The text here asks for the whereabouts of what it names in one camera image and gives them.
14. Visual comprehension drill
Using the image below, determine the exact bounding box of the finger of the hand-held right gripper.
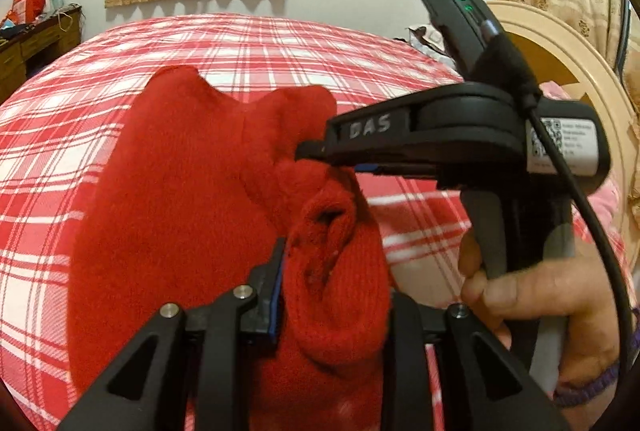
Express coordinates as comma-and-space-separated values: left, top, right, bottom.
295, 97, 417, 172
350, 162, 441, 180

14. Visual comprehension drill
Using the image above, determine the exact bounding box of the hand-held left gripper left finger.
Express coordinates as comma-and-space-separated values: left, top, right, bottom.
57, 238, 287, 431

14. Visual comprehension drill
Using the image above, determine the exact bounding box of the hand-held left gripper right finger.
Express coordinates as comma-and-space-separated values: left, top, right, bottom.
384, 291, 571, 431

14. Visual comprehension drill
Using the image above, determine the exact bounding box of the red knit sweater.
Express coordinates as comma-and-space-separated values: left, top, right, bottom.
67, 65, 396, 431

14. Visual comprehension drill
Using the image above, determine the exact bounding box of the person's right hand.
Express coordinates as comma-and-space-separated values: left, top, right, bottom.
457, 231, 635, 392

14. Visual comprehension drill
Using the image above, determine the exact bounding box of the spotted white pillow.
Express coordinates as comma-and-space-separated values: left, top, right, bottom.
406, 25, 463, 67

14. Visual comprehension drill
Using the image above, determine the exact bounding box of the red plaid bed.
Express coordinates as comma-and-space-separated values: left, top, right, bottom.
0, 14, 631, 431

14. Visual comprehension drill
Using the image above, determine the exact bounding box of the beige bed headboard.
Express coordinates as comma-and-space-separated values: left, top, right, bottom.
486, 0, 640, 272

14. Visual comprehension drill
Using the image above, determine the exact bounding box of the purple wristband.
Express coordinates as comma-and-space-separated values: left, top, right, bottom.
552, 306, 640, 408

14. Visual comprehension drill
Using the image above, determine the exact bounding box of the brown wooden desk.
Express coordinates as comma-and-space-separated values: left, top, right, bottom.
0, 4, 83, 104

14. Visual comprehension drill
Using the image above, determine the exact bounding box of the red bag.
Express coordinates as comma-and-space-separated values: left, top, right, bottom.
2, 0, 48, 27

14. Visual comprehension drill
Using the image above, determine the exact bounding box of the black cable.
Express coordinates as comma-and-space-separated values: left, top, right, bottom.
479, 18, 632, 362

